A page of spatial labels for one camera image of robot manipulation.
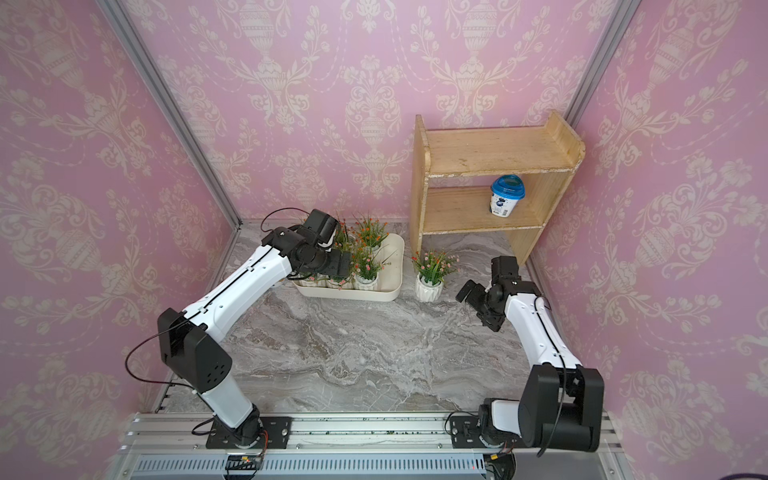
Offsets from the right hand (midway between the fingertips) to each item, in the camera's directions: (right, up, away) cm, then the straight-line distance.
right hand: (470, 304), depth 86 cm
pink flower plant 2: (-10, +11, +3) cm, 15 cm away
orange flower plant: (-30, +21, +13) cm, 39 cm away
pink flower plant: (-31, +10, +4) cm, 33 cm away
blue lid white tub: (+11, +33, +2) cm, 35 cm away
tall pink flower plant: (-38, +7, +4) cm, 39 cm away
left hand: (-39, +11, -2) cm, 41 cm away
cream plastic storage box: (-23, +6, +17) cm, 30 cm away
